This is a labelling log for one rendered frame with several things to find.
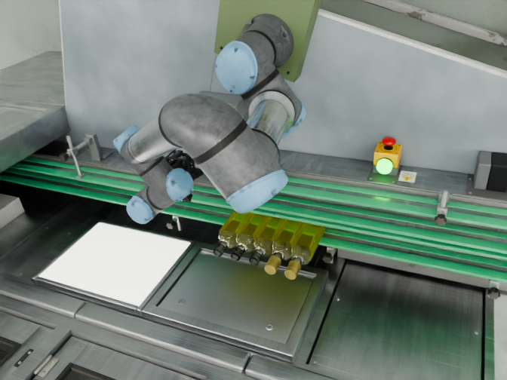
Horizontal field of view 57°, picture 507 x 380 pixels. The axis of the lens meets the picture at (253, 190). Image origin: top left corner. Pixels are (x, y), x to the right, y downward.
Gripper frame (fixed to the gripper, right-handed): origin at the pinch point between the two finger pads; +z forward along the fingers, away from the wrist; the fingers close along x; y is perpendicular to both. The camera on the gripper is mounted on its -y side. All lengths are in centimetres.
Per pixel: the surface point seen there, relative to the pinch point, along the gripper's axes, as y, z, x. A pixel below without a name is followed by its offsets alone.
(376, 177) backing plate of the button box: -3, 7, -54
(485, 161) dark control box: 5, 10, -81
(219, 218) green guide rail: -21.1, -2.4, -4.6
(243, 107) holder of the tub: 12.7, 13.4, -9.9
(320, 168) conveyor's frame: -2.8, 7.8, -36.8
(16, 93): 6, 23, 103
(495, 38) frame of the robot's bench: 21, 72, -82
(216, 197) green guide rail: -14.0, -0.5, -3.4
